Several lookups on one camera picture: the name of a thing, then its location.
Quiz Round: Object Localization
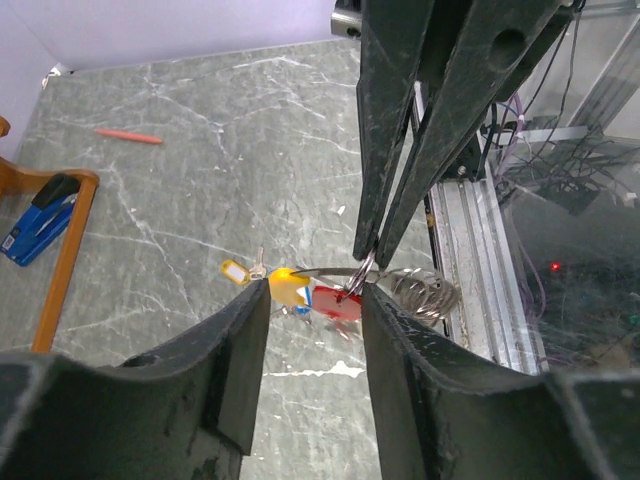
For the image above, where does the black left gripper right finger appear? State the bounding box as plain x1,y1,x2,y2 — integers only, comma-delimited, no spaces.
362,285,639,479

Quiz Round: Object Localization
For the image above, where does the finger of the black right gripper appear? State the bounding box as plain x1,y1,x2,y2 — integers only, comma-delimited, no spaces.
375,1,570,266
353,0,434,259

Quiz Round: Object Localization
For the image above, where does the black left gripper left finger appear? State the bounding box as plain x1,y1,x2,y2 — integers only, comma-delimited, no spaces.
1,281,271,479

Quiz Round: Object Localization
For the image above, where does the large keyring with keys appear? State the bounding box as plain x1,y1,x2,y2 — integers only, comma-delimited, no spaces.
267,260,459,326

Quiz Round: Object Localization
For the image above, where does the red key tag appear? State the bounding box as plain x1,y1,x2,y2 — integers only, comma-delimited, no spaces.
311,285,362,340

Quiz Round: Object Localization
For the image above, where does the yellow tagged key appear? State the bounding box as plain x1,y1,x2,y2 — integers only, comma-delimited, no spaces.
221,247,267,286

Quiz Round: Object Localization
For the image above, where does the blue stapler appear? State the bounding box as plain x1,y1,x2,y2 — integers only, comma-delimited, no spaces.
1,173,80,267

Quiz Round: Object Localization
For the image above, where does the orange pencil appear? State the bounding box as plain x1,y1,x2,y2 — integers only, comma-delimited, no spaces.
95,129,163,145

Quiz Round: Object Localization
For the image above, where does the wooden three-tier shelf rack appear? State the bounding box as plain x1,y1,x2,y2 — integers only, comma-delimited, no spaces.
0,115,100,354

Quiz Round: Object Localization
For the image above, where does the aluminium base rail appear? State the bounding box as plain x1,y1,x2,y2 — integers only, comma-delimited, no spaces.
414,84,556,376

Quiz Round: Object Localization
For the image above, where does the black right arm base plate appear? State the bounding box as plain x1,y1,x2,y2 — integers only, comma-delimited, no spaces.
442,103,498,182

